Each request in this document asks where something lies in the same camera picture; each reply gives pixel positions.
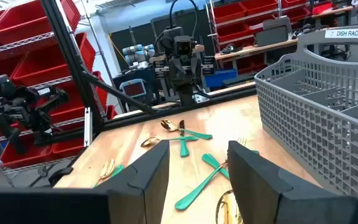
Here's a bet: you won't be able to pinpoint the wooden workbench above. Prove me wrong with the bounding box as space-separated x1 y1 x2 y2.
310 0 358 20
214 37 300 71

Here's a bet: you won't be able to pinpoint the gold utensils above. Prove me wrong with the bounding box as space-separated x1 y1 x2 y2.
174 137 249 212

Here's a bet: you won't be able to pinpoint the gold fork green handle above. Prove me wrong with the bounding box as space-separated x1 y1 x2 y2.
93 158 125 188

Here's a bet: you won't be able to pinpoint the grey plastic silverware basket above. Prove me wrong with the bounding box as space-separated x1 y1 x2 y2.
254 27 358 197

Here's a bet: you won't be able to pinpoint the white dish rack label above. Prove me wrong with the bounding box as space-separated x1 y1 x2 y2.
324 27 358 40

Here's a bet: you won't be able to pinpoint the tablet with red screen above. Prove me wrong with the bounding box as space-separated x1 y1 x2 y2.
118 78 148 100

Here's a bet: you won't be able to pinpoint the grey equipment case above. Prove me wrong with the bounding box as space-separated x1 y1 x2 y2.
249 16 294 48

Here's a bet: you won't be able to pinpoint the silver metal plate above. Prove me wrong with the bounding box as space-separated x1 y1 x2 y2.
83 106 93 147

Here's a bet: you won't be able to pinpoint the metal wire shelf rack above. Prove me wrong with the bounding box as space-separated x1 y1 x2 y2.
0 0 117 175
208 0 312 71

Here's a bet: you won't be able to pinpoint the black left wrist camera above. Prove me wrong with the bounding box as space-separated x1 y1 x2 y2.
174 35 196 57

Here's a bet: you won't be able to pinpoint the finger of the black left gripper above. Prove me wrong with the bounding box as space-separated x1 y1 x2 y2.
167 58 185 90
183 58 200 90

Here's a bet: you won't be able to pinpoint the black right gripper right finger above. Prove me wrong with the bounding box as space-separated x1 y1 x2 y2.
227 140 351 224

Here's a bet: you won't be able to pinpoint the blue plastic crate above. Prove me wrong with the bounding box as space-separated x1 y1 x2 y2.
203 68 239 90

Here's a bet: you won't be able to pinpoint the white metal bracket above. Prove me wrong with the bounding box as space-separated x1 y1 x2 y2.
193 93 211 105

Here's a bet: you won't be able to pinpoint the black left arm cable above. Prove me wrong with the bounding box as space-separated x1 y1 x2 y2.
168 0 200 38

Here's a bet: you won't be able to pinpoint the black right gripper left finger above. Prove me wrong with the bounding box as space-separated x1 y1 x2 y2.
93 139 170 224

